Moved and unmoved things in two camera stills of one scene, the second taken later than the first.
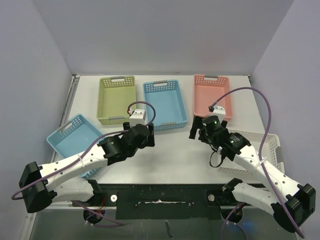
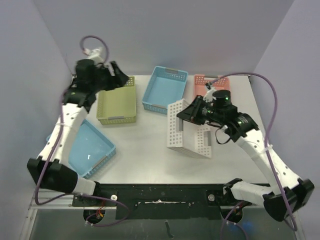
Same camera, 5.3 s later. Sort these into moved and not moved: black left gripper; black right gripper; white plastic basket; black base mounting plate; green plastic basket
Moved: white plastic basket; black right gripper; black left gripper
Not moved: black base mounting plate; green plastic basket
